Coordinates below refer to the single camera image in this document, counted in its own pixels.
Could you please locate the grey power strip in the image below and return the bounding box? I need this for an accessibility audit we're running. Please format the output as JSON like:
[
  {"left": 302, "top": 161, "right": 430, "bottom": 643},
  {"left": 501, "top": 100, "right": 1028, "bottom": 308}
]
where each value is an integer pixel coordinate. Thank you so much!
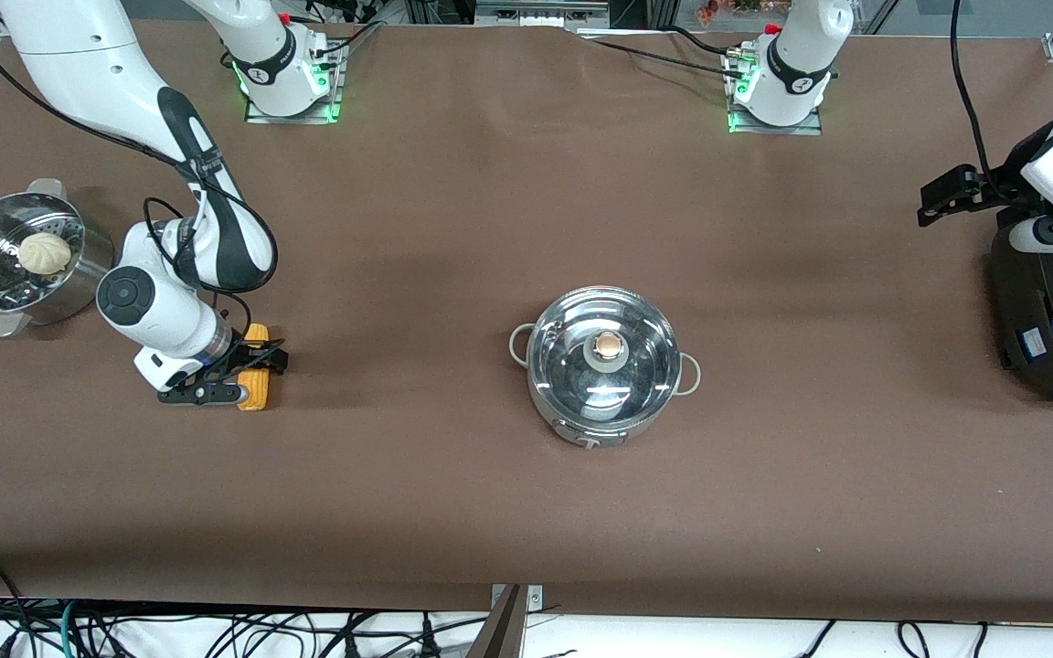
[{"left": 474, "top": 0, "right": 612, "bottom": 28}]

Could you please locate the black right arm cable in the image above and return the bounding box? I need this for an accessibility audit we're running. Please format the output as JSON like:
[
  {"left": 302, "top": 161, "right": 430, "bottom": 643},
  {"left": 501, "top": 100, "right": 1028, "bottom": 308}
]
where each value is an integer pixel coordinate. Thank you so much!
[{"left": 0, "top": 0, "right": 290, "bottom": 376}]

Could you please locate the stainless steel cooking pot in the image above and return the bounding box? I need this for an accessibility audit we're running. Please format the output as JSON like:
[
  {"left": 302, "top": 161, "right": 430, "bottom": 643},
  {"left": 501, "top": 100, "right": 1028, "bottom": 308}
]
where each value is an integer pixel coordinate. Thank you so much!
[{"left": 509, "top": 286, "right": 702, "bottom": 449}]

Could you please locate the black base cable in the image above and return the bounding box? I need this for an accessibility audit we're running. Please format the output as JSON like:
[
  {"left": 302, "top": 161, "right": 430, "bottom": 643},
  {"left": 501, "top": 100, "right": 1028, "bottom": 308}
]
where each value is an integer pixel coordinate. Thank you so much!
[
  {"left": 574, "top": 33, "right": 747, "bottom": 80},
  {"left": 668, "top": 26, "right": 749, "bottom": 59},
  {"left": 312, "top": 20, "right": 388, "bottom": 60}
]

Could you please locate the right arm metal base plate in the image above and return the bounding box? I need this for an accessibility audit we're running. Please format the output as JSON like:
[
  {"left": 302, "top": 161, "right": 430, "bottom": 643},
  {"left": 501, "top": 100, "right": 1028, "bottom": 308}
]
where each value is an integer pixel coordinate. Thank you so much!
[{"left": 245, "top": 37, "right": 343, "bottom": 124}]

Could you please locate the steel steamer pot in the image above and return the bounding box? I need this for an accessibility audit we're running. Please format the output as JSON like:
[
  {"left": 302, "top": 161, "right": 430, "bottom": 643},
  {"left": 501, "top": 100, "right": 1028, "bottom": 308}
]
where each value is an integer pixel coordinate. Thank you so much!
[{"left": 0, "top": 178, "right": 114, "bottom": 339}]

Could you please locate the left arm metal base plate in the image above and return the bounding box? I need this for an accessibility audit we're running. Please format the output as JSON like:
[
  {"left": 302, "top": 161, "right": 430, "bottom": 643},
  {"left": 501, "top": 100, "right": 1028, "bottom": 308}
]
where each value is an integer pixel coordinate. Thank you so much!
[{"left": 728, "top": 50, "right": 824, "bottom": 136}]

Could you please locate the brown table mat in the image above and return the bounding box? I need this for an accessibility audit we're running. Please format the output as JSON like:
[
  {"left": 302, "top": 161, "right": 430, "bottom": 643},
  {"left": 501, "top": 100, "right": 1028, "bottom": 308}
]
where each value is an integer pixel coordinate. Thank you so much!
[{"left": 0, "top": 16, "right": 1053, "bottom": 624}]

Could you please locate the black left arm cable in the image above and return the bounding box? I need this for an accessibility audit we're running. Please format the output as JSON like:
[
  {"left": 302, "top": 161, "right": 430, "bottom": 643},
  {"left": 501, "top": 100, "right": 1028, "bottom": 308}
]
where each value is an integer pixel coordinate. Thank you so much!
[{"left": 951, "top": 0, "right": 998, "bottom": 182}]

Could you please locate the glass pot lid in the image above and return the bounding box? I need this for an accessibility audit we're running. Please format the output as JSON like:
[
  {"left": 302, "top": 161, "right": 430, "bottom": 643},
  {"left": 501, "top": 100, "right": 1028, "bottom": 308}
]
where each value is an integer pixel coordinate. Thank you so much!
[{"left": 526, "top": 287, "right": 681, "bottom": 423}]

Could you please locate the yellow corn cob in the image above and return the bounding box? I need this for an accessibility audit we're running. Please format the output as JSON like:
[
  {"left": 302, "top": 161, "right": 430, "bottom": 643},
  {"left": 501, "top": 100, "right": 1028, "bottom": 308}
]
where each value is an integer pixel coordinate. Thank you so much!
[{"left": 236, "top": 324, "right": 273, "bottom": 412}]

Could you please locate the silver table bracket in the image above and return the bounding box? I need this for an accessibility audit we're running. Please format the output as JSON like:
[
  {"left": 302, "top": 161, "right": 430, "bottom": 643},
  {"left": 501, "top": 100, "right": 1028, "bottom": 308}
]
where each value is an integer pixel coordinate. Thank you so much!
[{"left": 490, "top": 583, "right": 544, "bottom": 611}]

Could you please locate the orange floral object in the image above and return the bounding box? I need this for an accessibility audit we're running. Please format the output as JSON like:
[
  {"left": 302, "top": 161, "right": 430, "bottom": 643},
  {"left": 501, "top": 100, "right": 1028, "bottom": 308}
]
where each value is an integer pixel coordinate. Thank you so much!
[{"left": 696, "top": 0, "right": 770, "bottom": 25}]

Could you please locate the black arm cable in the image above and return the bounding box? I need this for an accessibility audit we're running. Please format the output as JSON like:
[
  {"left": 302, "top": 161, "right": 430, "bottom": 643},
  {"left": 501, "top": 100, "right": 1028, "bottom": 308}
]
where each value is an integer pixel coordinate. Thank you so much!
[
  {"left": 951, "top": 0, "right": 998, "bottom": 182},
  {"left": 0, "top": 0, "right": 290, "bottom": 376}
]

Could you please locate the white steamed bun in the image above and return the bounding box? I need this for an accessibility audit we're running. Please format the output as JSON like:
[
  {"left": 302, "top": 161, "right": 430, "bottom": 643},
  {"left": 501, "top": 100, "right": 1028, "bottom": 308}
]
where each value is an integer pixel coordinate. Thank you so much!
[{"left": 17, "top": 232, "right": 72, "bottom": 275}]

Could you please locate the dark metal bar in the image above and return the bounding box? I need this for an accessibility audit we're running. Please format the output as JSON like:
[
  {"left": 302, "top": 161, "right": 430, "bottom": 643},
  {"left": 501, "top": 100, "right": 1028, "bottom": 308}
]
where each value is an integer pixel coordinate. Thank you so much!
[{"left": 467, "top": 585, "right": 527, "bottom": 658}]

